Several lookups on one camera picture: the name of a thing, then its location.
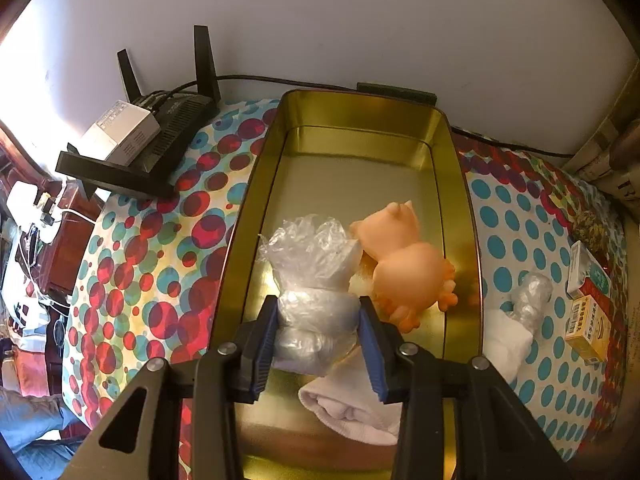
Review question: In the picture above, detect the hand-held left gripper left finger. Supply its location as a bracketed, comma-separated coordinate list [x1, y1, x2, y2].
[62, 295, 281, 480]

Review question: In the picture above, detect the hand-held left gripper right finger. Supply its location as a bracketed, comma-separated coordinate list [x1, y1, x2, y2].
[357, 296, 576, 480]

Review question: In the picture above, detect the clear plastic bundle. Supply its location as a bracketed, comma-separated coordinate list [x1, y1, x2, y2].
[510, 272, 554, 337]
[256, 214, 363, 378]

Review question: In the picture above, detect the gold metal tin box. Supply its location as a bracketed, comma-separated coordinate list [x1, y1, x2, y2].
[207, 89, 485, 480]

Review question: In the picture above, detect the yellow medicine box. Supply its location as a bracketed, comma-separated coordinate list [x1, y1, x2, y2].
[565, 294, 612, 365]

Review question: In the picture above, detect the red and teal medicine box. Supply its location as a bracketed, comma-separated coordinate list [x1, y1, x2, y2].
[566, 241, 612, 301]

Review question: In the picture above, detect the orange rubber pig toy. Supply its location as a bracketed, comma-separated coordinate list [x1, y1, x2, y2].
[349, 200, 457, 333]

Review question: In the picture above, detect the polka dot tablecloth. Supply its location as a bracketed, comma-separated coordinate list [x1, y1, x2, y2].
[62, 97, 632, 480]

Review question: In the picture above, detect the wooden nightstand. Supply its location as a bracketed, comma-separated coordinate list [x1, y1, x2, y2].
[0, 125, 107, 297]

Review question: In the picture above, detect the black router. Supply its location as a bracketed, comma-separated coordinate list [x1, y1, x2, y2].
[55, 25, 222, 200]

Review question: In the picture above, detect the blue cloth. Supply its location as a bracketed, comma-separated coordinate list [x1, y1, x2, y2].
[0, 385, 92, 480]

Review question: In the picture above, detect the dried flower bundle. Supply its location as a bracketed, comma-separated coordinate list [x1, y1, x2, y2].
[570, 209, 609, 252]

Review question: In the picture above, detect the white network box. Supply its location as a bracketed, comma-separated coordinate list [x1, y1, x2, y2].
[80, 100, 162, 165]

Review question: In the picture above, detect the white power strip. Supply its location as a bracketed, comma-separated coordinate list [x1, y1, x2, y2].
[6, 180, 65, 244]

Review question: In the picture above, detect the stack of newspapers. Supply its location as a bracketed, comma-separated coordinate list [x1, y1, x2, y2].
[560, 105, 640, 201]

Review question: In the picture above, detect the black cable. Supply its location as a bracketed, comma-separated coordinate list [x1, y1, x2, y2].
[150, 75, 576, 157]

